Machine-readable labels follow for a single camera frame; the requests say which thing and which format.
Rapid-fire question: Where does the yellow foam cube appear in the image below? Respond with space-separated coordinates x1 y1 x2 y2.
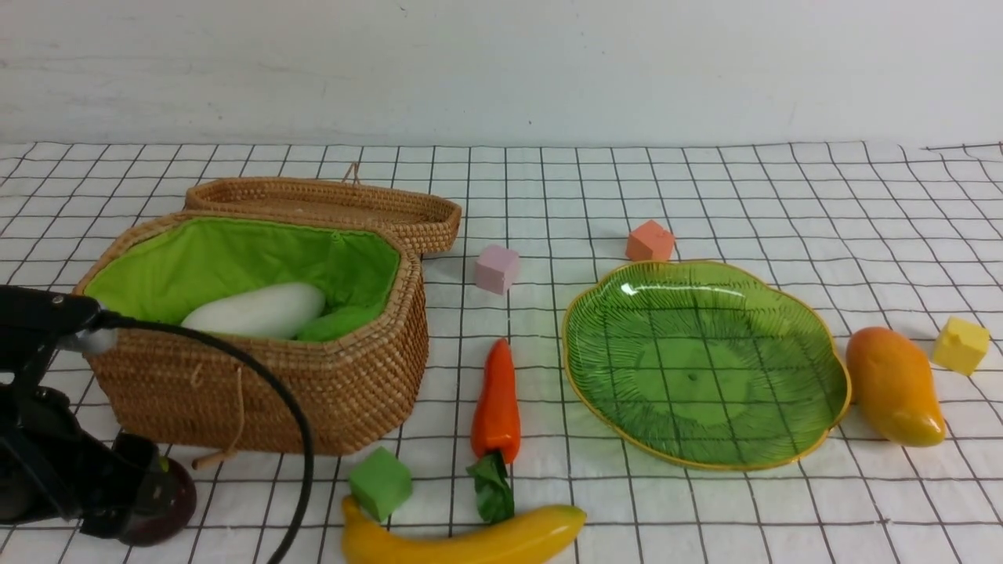
931 316 991 376

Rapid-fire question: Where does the orange foam cube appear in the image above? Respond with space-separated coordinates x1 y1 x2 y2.
625 220 675 262

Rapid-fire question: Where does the white grid-pattern tablecloth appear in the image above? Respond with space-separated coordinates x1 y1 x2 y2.
1 142 1002 563

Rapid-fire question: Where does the purple mangosteen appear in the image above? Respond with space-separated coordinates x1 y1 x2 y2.
118 456 197 548

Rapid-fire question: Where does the woven wicker basket lid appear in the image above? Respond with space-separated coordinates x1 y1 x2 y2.
185 163 462 254

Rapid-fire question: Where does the black cable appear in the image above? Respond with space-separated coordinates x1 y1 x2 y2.
86 311 316 564

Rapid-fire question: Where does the white radish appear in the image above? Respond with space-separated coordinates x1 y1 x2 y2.
180 283 326 340

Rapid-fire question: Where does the yellow banana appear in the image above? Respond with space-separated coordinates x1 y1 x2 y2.
341 496 587 563

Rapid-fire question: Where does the green foam cube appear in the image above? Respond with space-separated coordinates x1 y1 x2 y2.
348 446 413 522

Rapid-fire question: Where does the green cucumber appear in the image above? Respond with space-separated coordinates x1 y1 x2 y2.
295 305 383 342

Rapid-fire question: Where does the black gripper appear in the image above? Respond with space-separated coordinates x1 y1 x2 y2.
1 285 164 540

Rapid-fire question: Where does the woven wicker basket green lining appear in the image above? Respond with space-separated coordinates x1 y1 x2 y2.
71 210 429 457

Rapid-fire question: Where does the orange yellow mango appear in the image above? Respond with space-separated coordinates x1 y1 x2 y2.
845 326 947 447

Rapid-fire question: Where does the pink foam cube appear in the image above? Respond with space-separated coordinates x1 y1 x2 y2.
474 245 520 295

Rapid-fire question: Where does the orange carrot with leaves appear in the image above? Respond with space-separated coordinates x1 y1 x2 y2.
466 338 522 524

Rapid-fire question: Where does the green glass leaf plate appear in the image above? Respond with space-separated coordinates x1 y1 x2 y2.
561 261 852 472

